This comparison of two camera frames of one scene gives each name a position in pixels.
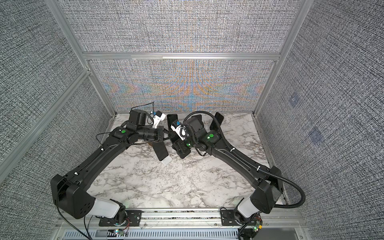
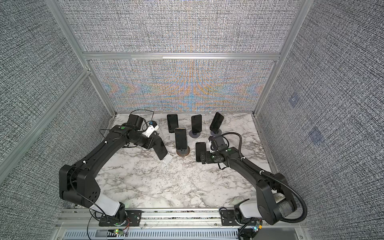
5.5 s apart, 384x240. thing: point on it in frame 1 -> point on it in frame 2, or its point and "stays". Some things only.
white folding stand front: (167, 160) stays
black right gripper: (180, 146) -> (202, 157)
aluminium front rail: (273, 224) stays
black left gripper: (160, 132) -> (150, 144)
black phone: (213, 125) stays
